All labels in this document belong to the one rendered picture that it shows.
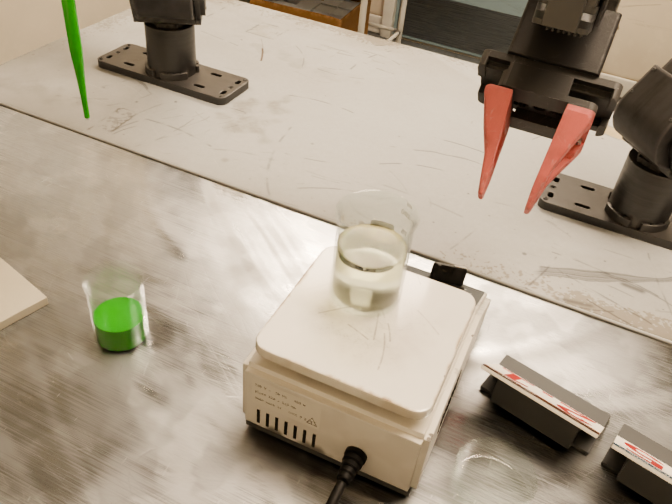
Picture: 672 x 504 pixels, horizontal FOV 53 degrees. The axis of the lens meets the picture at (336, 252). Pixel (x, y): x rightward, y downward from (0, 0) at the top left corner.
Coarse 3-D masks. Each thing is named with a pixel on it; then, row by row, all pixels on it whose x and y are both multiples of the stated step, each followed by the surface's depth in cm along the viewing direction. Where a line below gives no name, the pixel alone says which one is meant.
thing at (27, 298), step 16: (0, 272) 56; (16, 272) 57; (0, 288) 55; (16, 288) 55; (32, 288) 55; (0, 304) 54; (16, 304) 54; (32, 304) 54; (0, 320) 52; (16, 320) 53
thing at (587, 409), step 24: (504, 360) 54; (504, 384) 49; (552, 384) 53; (504, 408) 50; (528, 408) 49; (552, 408) 46; (576, 408) 51; (552, 432) 48; (576, 432) 47; (600, 432) 46
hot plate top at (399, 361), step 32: (320, 256) 49; (320, 288) 47; (416, 288) 48; (448, 288) 48; (288, 320) 44; (320, 320) 44; (352, 320) 45; (384, 320) 45; (416, 320) 45; (448, 320) 45; (288, 352) 42; (320, 352) 42; (352, 352) 42; (384, 352) 43; (416, 352) 43; (448, 352) 43; (352, 384) 40; (384, 384) 41; (416, 384) 41; (416, 416) 39
